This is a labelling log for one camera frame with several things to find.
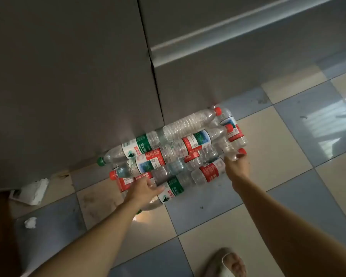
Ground red-capped bottle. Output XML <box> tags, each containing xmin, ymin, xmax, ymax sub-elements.
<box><xmin>161</xmin><ymin>106</ymin><xmax>223</xmax><ymax>142</ymax></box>

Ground grey drawer front with handle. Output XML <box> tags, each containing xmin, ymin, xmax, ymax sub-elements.
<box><xmin>151</xmin><ymin>0</ymin><xmax>346</xmax><ymax>125</ymax></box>

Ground person's right forearm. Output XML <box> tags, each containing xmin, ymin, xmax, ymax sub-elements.
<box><xmin>232</xmin><ymin>175</ymin><xmax>346</xmax><ymax>277</ymax></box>

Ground white torn cardboard box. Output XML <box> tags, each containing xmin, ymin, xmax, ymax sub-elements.
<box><xmin>8</xmin><ymin>178</ymin><xmax>50</xmax><ymax>206</ymax></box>

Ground white sandal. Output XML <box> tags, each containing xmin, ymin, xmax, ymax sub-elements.
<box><xmin>203</xmin><ymin>247</ymin><xmax>247</xmax><ymax>277</ymax></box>

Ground person's right hand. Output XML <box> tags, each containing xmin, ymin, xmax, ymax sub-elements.
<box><xmin>224</xmin><ymin>154</ymin><xmax>250</xmax><ymax>187</ymax></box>

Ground person's left hand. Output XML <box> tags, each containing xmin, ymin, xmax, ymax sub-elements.
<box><xmin>126</xmin><ymin>175</ymin><xmax>165</xmax><ymax>212</ymax></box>

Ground grey base cabinet door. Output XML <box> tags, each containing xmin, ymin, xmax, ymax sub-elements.
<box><xmin>0</xmin><ymin>0</ymin><xmax>165</xmax><ymax>192</ymax></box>

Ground person's left forearm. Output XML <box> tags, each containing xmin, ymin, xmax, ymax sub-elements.
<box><xmin>28</xmin><ymin>197</ymin><xmax>146</xmax><ymax>277</ymax></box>

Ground person's right foot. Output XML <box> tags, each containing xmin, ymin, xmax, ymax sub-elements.
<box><xmin>229</xmin><ymin>252</ymin><xmax>247</xmax><ymax>277</ymax></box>

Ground pile of bottles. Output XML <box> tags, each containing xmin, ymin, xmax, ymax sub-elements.
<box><xmin>97</xmin><ymin>104</ymin><xmax>248</xmax><ymax>214</ymax></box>

